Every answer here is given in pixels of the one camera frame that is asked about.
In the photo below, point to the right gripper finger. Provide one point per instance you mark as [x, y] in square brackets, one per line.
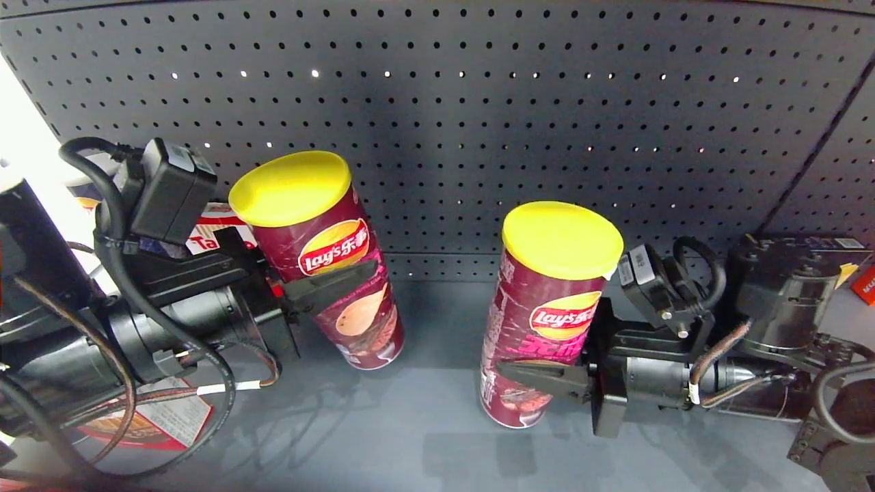
[557, 379]

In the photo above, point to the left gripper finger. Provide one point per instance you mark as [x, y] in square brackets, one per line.
[328, 285]

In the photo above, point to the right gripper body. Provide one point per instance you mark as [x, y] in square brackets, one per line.
[656, 383]

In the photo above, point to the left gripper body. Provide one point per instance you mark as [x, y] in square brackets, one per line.
[198, 324]

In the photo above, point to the maroon chips can yellow lid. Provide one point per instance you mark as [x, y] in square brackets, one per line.
[307, 205]
[547, 273]

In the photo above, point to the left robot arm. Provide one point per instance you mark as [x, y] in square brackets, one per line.
[41, 260]

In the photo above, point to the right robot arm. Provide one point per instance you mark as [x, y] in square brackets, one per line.
[786, 294]

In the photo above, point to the black shop shelf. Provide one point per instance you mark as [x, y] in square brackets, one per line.
[519, 102]

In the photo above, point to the red and white snack box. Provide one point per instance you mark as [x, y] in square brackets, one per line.
[212, 236]

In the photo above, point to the red snack pack white label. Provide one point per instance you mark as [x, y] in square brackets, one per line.
[171, 417]

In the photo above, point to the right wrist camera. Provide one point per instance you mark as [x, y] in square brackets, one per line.
[649, 280]

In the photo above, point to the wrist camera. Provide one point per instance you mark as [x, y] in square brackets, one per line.
[167, 195]
[649, 280]

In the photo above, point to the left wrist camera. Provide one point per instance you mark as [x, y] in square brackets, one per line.
[167, 195]

